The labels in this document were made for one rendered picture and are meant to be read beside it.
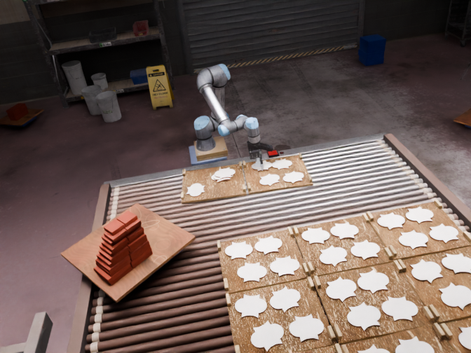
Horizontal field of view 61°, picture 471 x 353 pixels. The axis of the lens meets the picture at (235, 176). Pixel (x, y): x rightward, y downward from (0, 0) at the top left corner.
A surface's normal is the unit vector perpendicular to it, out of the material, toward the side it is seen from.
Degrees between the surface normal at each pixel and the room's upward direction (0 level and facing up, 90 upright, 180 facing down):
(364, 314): 0
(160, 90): 77
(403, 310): 0
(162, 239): 0
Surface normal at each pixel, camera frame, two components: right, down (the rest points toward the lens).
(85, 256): -0.11, -0.82
